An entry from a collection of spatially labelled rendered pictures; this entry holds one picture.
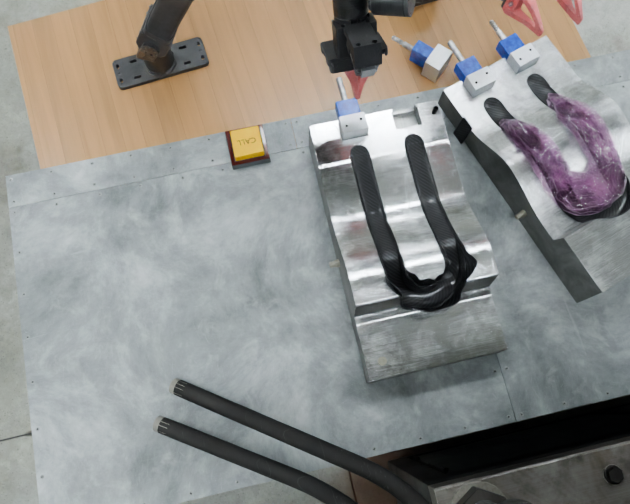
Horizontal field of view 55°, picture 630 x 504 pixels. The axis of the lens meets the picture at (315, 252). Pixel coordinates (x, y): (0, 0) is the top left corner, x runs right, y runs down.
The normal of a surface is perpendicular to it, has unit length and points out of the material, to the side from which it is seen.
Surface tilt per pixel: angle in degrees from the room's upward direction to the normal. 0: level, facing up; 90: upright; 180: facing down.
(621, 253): 0
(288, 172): 0
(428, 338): 0
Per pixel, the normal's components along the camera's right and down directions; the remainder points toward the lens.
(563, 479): 0.00, -0.25
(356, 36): -0.11, -0.69
